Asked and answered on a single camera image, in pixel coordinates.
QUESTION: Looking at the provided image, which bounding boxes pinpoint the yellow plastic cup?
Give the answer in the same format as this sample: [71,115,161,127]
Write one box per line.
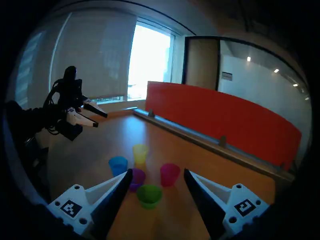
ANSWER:
[132,144,150,164]

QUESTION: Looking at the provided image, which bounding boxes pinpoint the pink plastic cup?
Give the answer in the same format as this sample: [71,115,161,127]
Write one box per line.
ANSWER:
[160,163,181,188]

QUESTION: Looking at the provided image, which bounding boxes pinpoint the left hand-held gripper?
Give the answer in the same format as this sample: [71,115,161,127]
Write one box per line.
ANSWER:
[43,66,108,142]

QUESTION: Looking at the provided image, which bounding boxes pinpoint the purple plastic cup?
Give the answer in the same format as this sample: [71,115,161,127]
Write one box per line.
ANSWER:
[128,168,146,193]

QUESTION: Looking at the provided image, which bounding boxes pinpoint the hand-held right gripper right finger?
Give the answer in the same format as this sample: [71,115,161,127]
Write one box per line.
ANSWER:
[184,168,270,240]

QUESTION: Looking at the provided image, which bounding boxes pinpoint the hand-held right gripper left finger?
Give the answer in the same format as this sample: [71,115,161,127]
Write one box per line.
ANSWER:
[46,168,133,240]

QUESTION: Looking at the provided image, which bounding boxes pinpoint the red desk screen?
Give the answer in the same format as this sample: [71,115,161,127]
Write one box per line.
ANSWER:
[133,81,302,184]

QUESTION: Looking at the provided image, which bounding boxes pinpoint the green plastic cup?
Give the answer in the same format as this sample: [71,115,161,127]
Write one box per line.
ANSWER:
[136,184,163,210]

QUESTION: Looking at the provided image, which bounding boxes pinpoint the blue plastic cup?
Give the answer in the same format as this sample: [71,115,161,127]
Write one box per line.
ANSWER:
[108,156,128,178]

